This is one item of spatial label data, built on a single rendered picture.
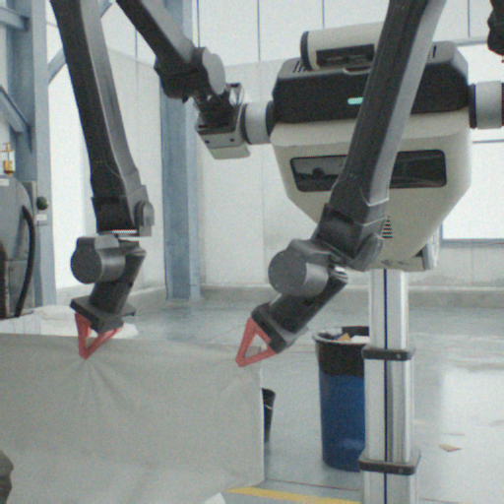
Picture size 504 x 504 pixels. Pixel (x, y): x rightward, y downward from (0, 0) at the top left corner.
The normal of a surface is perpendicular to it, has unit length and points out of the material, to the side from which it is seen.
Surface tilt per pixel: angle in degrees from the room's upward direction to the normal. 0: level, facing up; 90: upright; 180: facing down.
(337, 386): 92
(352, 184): 102
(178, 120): 90
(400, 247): 130
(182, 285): 90
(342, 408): 93
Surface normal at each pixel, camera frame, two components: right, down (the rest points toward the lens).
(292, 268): -0.54, -0.14
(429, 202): -0.26, 0.69
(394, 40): -0.69, 0.26
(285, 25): -0.36, 0.06
